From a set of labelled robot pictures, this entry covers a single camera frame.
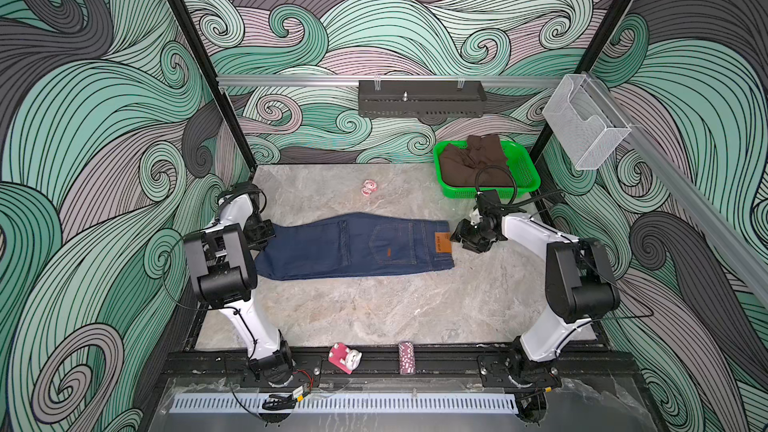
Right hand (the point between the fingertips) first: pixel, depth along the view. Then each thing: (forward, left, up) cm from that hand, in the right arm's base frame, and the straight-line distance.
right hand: (456, 239), depth 94 cm
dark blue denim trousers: (-1, +34, -2) cm, 34 cm away
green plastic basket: (+18, -1, +2) cm, 19 cm away
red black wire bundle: (-43, +48, -5) cm, 65 cm away
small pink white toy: (+23, +29, -1) cm, 37 cm away
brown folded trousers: (+31, -14, +4) cm, 34 cm away
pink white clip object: (-35, +33, +4) cm, 48 cm away
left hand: (-4, +62, +3) cm, 62 cm away
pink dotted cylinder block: (-35, +18, +1) cm, 39 cm away
